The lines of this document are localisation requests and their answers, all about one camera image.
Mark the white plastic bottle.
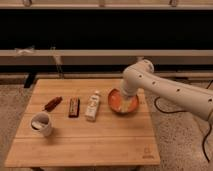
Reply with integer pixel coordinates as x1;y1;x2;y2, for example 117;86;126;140
85;90;101;121

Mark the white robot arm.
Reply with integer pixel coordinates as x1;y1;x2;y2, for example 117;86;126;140
120;60;213;125

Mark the orange ceramic bowl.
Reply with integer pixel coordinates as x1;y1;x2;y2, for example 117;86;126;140
108;89;139;115

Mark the brown chocolate bar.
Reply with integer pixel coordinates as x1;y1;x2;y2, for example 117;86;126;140
68;98;80;118

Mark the wooden table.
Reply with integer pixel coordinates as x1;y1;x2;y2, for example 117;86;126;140
5;79;160;167

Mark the red-brown sausage stick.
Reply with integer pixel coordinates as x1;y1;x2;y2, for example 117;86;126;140
44;97;63;112

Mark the white mug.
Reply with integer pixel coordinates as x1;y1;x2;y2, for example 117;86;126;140
30;111;53;137

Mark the white tape scrap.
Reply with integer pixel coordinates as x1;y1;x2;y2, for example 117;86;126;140
15;46;35;56

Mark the black cable on floor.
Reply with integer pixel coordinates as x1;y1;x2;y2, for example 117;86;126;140
153;79;213;164

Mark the long wooden wall rail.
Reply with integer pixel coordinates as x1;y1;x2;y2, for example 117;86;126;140
0;50;213;65

